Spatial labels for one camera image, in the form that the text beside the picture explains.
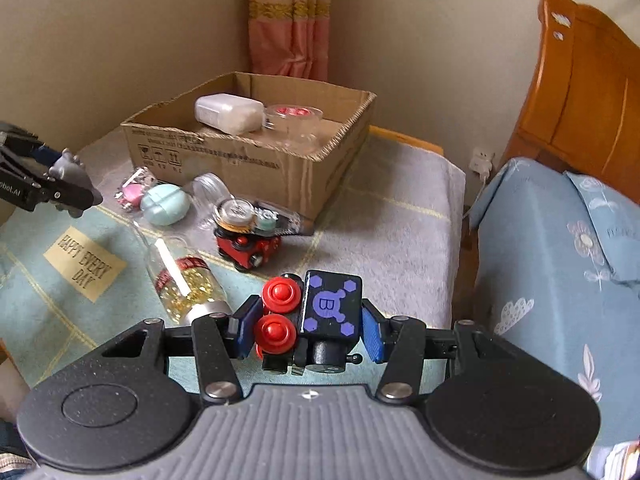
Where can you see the clear bottle with gold beads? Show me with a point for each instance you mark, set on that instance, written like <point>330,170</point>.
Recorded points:
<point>187,285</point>

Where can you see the cardboard box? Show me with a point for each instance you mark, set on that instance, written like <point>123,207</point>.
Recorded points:
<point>260,175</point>

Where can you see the black and purple toy train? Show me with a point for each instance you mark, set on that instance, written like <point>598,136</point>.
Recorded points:
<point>327,305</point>

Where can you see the blue floral pillow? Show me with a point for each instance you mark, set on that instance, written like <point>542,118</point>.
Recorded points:
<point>610,225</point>

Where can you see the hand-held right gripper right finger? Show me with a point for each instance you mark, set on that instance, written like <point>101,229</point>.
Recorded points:
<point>374,332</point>

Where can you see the wooden bed headboard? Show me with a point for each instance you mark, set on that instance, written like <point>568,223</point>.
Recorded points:
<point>585,90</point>

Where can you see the pink and cream curtain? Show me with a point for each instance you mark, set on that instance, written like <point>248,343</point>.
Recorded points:
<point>287,25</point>

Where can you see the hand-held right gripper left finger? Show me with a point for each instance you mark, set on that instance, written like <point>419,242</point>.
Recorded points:
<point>247,327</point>

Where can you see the grey spiky animal toy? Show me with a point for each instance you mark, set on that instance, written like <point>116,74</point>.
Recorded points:
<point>67,170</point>

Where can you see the white wall socket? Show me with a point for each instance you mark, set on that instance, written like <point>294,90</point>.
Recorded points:
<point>482,160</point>

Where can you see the wooden bedside table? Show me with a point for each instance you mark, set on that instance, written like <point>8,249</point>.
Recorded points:
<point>407,141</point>

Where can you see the blue floral bed sheet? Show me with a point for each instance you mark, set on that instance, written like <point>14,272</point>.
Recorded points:
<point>530,270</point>

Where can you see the clear plastic jar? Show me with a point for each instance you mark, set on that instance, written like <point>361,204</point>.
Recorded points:
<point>207,192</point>

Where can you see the pink item in clear packet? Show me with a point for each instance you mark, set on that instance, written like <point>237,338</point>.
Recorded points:
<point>132,194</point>

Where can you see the white rectangular box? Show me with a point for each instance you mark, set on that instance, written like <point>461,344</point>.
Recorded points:
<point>227,112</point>

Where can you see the clear container with red label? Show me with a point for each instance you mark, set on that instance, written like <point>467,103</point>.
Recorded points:
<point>295,120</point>

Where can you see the red wooden toy train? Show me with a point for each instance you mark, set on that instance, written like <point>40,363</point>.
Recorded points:
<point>247,247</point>

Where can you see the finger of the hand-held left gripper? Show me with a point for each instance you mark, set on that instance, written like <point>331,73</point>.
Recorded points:
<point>45,154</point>
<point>70,196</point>

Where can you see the mint green egg-shaped case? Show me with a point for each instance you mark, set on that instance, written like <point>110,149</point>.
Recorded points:
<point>165,205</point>

